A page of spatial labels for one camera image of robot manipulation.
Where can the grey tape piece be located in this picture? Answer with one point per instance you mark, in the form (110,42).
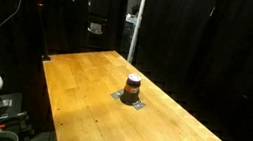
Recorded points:
(139,105)
(116,94)

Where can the black background monitor device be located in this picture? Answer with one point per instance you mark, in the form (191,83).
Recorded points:
(99,6)

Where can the dark bottle with orange label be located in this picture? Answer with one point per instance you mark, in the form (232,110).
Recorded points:
(131,91)

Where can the black curtain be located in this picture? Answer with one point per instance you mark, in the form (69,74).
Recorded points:
(224,44)

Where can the black tripod stand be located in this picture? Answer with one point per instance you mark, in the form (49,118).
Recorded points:
(43,24)

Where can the white vertical pole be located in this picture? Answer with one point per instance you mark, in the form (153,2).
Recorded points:
(137,21)

